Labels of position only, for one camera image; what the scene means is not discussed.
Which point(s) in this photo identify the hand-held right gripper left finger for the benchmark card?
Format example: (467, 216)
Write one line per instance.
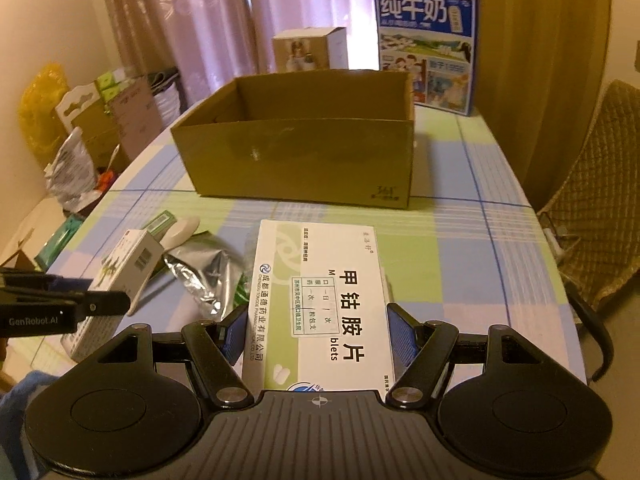
(233, 335)

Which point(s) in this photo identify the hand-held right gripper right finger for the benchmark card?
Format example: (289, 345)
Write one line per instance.
(402, 332)

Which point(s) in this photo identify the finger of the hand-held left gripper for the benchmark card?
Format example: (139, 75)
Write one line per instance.
(30, 280)
(107, 302)

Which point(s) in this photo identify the white green plant medicine box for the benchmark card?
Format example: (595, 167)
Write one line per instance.
(125, 260)

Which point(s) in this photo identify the silver foil pouch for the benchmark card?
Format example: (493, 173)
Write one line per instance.
(200, 270)

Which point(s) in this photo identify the small green striped box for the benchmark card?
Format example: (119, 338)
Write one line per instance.
(160, 223)

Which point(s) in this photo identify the large white medicine box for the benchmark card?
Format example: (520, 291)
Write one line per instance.
(325, 270)

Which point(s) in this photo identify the white spoon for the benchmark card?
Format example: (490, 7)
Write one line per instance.
(182, 230)

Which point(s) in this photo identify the brown cardboard box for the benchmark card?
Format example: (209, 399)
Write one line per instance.
(300, 160)

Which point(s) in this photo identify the checked cloth desktop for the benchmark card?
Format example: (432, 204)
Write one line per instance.
(450, 260)

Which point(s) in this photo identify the green packet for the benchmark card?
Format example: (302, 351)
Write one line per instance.
(60, 240)

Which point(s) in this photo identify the blue cloth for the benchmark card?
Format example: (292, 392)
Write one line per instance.
(20, 410)

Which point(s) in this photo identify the silver white plastic bag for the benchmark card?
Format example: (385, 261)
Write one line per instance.
(72, 170)

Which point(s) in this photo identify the orange items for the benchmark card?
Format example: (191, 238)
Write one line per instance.
(105, 181)

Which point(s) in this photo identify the plain brown carton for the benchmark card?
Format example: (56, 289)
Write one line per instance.
(97, 140)

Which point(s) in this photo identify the yellow plastic bag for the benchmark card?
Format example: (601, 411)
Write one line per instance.
(42, 110)

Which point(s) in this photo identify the white power strip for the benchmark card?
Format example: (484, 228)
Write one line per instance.
(556, 242)

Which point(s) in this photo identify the white cutout cardboard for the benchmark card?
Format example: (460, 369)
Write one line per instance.
(75, 107)

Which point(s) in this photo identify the green tissue packs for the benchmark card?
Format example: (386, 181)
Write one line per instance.
(112, 85)

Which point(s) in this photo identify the white shopping bag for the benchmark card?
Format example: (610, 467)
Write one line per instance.
(165, 97)

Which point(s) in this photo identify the wicker chair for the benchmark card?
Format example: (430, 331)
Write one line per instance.
(600, 185)

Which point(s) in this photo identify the blue milk carton box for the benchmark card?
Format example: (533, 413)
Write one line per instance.
(425, 45)

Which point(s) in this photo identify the white product box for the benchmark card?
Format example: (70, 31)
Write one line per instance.
(310, 50)

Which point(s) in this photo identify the golden brown curtain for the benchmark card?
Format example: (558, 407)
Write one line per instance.
(530, 60)

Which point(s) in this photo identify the pink sheer curtain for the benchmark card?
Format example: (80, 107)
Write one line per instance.
(210, 10)

